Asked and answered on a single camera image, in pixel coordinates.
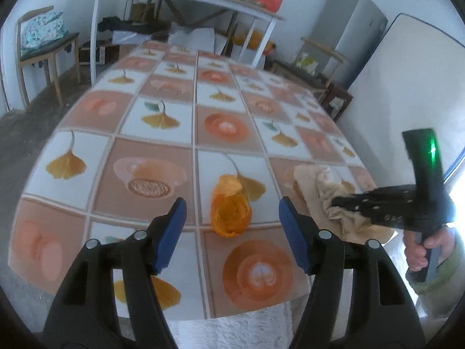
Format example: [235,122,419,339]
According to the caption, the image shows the wooden chair with cushion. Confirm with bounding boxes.
[16,6,81,110]

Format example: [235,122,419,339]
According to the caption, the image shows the yellow bag under table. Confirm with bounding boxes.
[232,30,276,55]

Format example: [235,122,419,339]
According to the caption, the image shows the dark wooden stool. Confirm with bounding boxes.
[321,83,353,121]

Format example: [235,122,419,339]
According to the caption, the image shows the silver refrigerator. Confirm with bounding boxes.
[308,0,388,88]

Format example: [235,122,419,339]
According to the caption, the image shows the wooden chair black seat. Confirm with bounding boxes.
[271,37,350,99]

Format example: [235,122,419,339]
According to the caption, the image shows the person's right hand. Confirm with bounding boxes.
[403,226,456,272]

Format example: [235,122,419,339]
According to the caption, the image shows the white side table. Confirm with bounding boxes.
[90,0,282,84]

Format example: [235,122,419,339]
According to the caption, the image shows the beige paper napkin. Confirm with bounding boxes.
[293,164,397,245]

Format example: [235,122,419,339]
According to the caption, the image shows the patterned tablecloth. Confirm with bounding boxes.
[8,42,374,320]

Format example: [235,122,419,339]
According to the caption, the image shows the white mattress blue edge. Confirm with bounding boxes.
[337,14,464,186]

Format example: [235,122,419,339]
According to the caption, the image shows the orange peel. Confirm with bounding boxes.
[210,174,252,238]

